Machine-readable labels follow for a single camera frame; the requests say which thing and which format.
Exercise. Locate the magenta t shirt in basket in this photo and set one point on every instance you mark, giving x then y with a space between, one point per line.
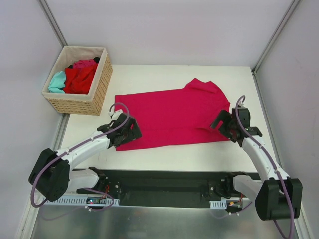
84 64

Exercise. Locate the magenta t shirt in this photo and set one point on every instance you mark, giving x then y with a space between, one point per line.
84 64
175 117

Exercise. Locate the turquoise t shirt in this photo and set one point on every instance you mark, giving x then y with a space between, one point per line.
57 83

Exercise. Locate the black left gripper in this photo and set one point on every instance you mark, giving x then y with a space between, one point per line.
125 131

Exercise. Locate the red t shirt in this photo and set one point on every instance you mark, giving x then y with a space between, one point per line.
79 80

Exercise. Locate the right slotted cable duct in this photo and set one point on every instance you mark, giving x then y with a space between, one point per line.
218 205

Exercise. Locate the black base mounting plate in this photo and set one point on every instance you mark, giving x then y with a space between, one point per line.
165 188

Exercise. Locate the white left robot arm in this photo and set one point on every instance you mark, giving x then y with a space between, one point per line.
54 172

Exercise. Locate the aluminium frame rail left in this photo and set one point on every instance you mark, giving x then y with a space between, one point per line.
52 22

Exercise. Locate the slotted cable duct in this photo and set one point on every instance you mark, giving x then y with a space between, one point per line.
84 201
218 205

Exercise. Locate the wicker basket with cloth liner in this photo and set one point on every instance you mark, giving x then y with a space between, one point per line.
85 104

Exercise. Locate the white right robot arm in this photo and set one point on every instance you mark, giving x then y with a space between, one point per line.
277 196

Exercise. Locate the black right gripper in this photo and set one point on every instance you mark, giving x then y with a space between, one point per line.
226 124

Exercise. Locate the aluminium frame rail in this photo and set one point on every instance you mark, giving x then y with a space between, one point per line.
52 22
277 32

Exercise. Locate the left slotted cable duct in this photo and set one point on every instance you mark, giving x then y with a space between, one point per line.
84 201

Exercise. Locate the aluminium frame rail right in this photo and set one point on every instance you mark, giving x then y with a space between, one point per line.
277 32

